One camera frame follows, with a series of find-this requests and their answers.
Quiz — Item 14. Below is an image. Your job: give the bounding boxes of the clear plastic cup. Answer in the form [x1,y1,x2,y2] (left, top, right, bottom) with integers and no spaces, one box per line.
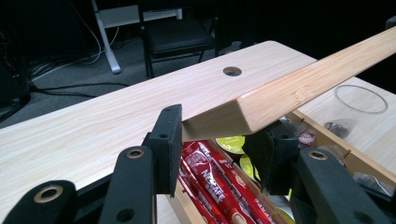
[322,84,389,141]

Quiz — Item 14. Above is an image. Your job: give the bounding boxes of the pile of dark tea bags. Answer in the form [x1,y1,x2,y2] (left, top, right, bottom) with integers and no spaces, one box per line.
[279,116,396,198]

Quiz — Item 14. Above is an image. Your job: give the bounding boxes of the white floor cables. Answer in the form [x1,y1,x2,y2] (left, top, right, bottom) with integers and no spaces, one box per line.
[30,0,121,82]

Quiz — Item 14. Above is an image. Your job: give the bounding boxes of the green capsule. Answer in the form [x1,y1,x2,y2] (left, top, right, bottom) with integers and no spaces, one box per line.
[239,154,262,182]

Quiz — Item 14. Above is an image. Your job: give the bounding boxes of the yellow snack packet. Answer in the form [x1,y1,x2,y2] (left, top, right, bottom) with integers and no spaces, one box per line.
[215,135,247,155]

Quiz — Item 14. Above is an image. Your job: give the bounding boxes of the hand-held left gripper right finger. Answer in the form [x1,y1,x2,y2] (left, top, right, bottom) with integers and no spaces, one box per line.
[242,120,302,196]

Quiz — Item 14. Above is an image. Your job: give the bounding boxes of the wooden compartment box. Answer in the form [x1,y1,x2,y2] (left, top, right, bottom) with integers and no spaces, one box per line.
[155,108,396,224]

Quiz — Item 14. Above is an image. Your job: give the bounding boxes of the black folding chair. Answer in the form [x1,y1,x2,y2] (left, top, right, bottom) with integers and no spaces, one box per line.
[136,0,219,79]

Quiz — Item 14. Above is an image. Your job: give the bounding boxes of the bundle of red stick sachets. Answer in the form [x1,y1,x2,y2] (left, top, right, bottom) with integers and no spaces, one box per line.
[177,140,276,224]

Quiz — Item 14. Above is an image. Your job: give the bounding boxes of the black floor cables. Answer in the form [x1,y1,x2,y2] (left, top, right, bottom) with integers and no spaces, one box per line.
[28,81,131,100]

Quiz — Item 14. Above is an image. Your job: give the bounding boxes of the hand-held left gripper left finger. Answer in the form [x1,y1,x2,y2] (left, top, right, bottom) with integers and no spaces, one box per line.
[141,104,183,199]

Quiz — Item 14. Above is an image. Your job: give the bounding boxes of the dark equipment cabinet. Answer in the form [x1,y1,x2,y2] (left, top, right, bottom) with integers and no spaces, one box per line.
[0,29,32,108]

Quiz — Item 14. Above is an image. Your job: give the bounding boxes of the single dark pyramid tea bag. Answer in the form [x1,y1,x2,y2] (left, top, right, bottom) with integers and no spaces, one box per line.
[323,119,358,140]

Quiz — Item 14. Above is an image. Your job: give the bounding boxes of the white desk frame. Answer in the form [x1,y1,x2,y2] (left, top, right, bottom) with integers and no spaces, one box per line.
[90,0,183,75]

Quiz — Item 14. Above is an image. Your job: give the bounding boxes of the wooden box lid with window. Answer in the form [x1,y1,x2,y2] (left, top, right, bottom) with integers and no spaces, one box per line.
[181,25,396,143]

